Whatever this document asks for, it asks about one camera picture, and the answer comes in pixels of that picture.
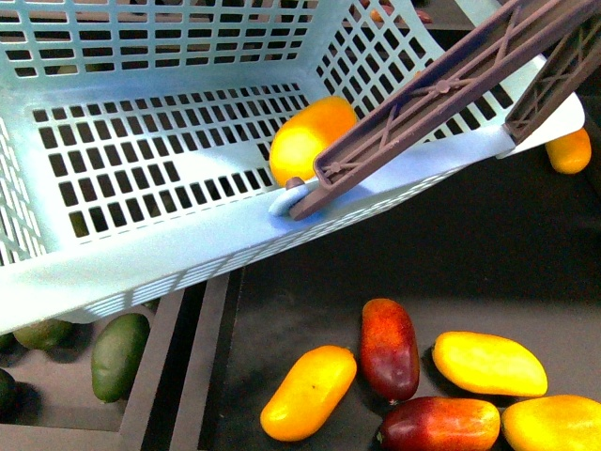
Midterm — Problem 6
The large yellow lemon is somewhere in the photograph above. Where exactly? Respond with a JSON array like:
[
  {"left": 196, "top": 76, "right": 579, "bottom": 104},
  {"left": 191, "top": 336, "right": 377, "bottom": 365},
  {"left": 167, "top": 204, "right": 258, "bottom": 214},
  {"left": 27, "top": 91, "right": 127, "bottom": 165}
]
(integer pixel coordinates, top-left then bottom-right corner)
[{"left": 269, "top": 96, "right": 357, "bottom": 187}]

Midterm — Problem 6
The yellow orange mango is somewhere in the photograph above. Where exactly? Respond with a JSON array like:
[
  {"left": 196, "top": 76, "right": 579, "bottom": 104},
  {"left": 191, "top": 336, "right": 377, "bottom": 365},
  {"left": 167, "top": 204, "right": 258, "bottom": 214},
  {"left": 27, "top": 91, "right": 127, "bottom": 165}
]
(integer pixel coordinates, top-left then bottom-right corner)
[{"left": 260, "top": 345, "right": 357, "bottom": 443}]

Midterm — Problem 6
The light blue plastic basket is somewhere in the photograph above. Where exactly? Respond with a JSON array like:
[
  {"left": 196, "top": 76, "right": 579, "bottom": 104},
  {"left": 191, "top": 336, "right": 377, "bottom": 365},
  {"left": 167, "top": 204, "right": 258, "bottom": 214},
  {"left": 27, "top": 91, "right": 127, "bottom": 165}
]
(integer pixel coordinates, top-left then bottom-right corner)
[{"left": 1, "top": 1, "right": 584, "bottom": 333}]

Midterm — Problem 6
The brown basket handle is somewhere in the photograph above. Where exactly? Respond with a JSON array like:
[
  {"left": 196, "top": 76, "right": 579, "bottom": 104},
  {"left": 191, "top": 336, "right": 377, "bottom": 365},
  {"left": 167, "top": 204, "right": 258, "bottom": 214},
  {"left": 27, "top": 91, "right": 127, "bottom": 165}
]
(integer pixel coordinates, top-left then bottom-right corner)
[{"left": 284, "top": 1, "right": 600, "bottom": 220}]

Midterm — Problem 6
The red mango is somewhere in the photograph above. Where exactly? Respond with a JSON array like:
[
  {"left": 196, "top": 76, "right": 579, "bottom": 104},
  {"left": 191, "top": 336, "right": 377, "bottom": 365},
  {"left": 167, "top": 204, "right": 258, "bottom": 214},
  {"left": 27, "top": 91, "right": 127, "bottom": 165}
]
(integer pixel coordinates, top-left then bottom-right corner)
[
  {"left": 360, "top": 298, "right": 420, "bottom": 403},
  {"left": 377, "top": 397, "right": 501, "bottom": 450}
]

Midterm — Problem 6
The green mango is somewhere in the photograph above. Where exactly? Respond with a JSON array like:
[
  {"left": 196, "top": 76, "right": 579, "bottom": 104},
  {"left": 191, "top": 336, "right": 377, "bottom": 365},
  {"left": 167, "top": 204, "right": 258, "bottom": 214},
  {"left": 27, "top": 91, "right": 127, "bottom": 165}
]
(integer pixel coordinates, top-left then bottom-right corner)
[{"left": 91, "top": 313, "right": 150, "bottom": 403}]

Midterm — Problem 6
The red mango lower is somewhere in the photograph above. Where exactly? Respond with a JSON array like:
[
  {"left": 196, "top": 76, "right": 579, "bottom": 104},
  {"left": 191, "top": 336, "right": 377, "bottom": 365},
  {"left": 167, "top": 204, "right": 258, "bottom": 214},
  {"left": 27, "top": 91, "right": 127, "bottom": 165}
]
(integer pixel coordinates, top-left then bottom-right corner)
[{"left": 377, "top": 397, "right": 501, "bottom": 450}]

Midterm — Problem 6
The yellow mango corner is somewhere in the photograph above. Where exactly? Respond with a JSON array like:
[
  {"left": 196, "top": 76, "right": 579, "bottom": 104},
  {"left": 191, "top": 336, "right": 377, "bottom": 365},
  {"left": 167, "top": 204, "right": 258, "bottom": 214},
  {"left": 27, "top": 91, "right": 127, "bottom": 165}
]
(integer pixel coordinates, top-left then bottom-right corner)
[{"left": 501, "top": 395, "right": 600, "bottom": 450}]

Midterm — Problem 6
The black shelf divider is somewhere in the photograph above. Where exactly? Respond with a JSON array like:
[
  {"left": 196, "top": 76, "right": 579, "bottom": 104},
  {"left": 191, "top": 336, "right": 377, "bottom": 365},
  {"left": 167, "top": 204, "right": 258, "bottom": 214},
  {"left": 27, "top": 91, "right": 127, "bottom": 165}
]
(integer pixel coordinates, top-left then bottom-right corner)
[{"left": 118, "top": 270, "right": 243, "bottom": 450}]

